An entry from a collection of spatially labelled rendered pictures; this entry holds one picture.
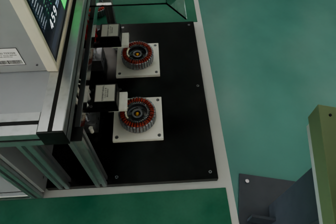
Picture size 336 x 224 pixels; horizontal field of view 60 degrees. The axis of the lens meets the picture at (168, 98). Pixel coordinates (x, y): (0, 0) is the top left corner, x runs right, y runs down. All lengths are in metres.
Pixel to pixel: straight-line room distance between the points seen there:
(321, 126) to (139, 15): 0.80
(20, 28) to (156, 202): 0.54
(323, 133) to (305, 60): 1.40
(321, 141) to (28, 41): 0.78
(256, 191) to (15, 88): 1.34
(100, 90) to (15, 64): 0.26
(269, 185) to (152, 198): 0.98
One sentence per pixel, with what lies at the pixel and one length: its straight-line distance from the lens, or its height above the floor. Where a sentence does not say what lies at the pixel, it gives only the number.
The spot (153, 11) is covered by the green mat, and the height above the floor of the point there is 0.75.
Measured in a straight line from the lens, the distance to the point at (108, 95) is 0.79.
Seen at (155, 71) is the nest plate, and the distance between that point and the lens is 1.00.
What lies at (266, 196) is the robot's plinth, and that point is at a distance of 1.68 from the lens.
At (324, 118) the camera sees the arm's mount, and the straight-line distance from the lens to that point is 0.97.
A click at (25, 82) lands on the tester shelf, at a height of 1.11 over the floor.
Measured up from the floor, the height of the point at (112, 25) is 0.92.
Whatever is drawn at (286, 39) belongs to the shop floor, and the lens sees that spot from 2.40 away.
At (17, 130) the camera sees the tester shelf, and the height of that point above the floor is 1.12.
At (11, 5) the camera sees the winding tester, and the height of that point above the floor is 1.27.
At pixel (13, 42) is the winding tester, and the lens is 0.58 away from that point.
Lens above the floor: 1.56
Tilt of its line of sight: 56 degrees down
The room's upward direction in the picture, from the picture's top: straight up
